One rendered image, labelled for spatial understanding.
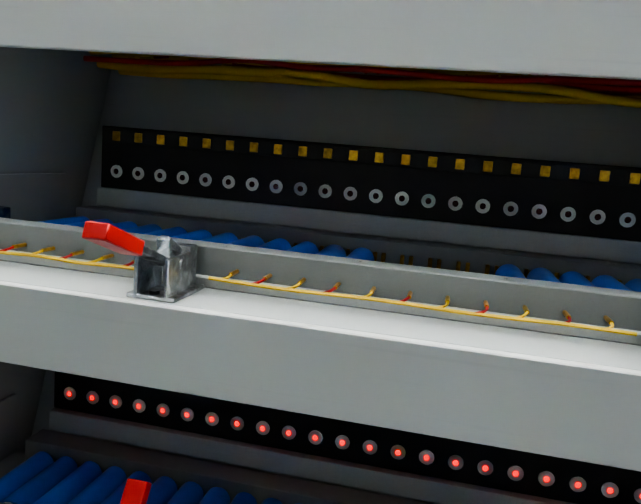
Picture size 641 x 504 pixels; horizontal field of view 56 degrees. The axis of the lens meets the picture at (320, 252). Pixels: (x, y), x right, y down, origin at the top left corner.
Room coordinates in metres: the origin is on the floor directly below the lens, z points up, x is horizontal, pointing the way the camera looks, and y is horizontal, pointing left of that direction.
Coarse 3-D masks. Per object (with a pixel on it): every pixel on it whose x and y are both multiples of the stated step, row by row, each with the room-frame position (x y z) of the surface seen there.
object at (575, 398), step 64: (0, 192) 0.44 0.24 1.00; (64, 192) 0.51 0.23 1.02; (128, 192) 0.50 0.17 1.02; (576, 256) 0.43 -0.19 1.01; (640, 256) 0.42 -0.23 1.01; (0, 320) 0.34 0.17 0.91; (64, 320) 0.33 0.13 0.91; (128, 320) 0.32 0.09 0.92; (192, 320) 0.31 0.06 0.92; (256, 320) 0.30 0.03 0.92; (320, 320) 0.31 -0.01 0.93; (384, 320) 0.32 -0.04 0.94; (448, 320) 0.33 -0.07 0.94; (192, 384) 0.32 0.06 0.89; (256, 384) 0.31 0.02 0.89; (320, 384) 0.30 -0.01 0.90; (384, 384) 0.29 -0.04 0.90; (448, 384) 0.29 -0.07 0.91; (512, 384) 0.28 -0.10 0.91; (576, 384) 0.27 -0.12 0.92; (640, 384) 0.27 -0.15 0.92; (512, 448) 0.29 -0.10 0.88; (576, 448) 0.28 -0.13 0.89; (640, 448) 0.27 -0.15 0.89
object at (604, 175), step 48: (144, 144) 0.49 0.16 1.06; (192, 144) 0.48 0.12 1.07; (240, 144) 0.47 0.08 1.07; (288, 144) 0.46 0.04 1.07; (336, 144) 0.45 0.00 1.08; (192, 192) 0.49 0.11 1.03; (240, 192) 0.48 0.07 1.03; (288, 192) 0.47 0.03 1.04; (336, 192) 0.47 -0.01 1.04; (384, 192) 0.46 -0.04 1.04; (432, 192) 0.45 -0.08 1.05; (480, 192) 0.44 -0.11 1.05; (528, 192) 0.43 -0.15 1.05; (576, 192) 0.42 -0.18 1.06; (624, 192) 0.42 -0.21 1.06
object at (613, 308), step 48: (0, 240) 0.39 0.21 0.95; (48, 240) 0.38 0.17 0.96; (144, 240) 0.36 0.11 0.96; (192, 240) 0.37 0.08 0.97; (288, 288) 0.33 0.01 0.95; (336, 288) 0.33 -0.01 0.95; (384, 288) 0.34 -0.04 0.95; (432, 288) 0.33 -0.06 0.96; (480, 288) 0.32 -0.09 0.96; (528, 288) 0.32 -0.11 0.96; (576, 288) 0.32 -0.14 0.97
